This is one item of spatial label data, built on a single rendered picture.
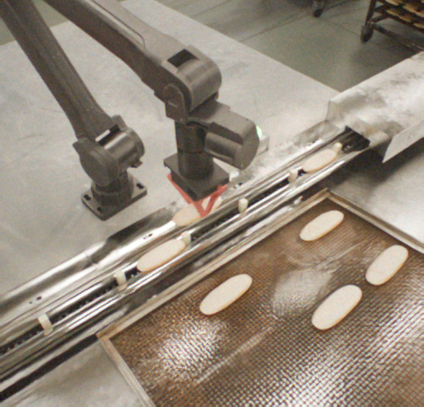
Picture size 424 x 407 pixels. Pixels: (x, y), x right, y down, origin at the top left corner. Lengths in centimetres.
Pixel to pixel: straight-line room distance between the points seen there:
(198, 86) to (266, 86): 71
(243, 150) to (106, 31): 25
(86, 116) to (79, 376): 43
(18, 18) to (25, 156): 40
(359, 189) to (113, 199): 53
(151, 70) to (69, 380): 44
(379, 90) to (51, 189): 79
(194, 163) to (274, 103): 59
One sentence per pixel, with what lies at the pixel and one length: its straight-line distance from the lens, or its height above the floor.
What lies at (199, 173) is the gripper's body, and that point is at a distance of 71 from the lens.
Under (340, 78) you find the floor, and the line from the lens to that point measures 299.
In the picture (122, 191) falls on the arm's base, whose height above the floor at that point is 87.
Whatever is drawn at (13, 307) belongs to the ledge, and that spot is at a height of 86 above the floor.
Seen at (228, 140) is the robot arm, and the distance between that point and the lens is 62.
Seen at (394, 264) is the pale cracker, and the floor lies 93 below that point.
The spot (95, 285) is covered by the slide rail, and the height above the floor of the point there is 85.
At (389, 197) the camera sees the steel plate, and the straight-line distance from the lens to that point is 105.
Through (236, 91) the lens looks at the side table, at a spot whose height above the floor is 82.
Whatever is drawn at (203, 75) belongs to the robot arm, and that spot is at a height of 120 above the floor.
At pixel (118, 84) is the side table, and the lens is 134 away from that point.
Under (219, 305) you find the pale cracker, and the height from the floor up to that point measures 91.
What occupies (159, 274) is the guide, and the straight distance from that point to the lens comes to 81.
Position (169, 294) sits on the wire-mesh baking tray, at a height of 89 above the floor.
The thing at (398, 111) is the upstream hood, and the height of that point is 92.
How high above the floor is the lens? 153
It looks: 46 degrees down
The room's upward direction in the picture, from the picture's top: straight up
